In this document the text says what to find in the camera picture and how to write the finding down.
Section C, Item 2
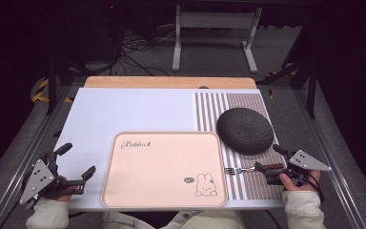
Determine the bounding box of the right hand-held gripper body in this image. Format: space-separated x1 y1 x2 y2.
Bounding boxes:
264 149 333 189

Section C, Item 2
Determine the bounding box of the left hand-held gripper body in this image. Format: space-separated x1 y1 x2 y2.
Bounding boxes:
18 152 86 205

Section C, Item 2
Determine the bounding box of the fork with brown handle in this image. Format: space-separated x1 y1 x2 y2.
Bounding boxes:
224 162 284 176

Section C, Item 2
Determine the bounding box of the person's right hand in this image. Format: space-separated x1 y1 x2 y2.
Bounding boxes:
278 169 321 192

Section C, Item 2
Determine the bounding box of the person's left hand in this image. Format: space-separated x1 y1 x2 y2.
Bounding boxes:
43 177 78 203

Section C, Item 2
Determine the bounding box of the brown striped placemat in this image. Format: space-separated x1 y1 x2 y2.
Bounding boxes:
193 92 288 201

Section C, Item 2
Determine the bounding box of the dark grey round plate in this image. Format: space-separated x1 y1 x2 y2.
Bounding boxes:
216 107 275 156

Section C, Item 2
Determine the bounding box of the yellow black floor tape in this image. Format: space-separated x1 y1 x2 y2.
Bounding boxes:
31 77 74 104

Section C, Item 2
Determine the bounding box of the black stand leg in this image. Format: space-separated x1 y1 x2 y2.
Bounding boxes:
256 56 319 120
45 55 90 116

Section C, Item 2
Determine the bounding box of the white table sheet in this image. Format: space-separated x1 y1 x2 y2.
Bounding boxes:
53 87 285 212

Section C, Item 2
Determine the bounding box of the pink tray with rabbit print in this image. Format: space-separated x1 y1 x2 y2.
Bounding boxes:
100 131 230 210

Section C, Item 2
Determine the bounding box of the person's body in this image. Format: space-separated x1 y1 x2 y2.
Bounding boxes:
102 209 246 229

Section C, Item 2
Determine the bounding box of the grey metal stand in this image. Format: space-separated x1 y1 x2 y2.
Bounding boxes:
171 4 263 74

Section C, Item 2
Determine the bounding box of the aluminium frame rail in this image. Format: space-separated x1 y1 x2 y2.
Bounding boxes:
291 88 366 229
0 85 74 229

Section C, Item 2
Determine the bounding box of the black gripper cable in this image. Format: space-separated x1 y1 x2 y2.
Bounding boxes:
304 171 326 204

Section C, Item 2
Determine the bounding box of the black cable bundle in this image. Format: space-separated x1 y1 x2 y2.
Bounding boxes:
106 25 176 77

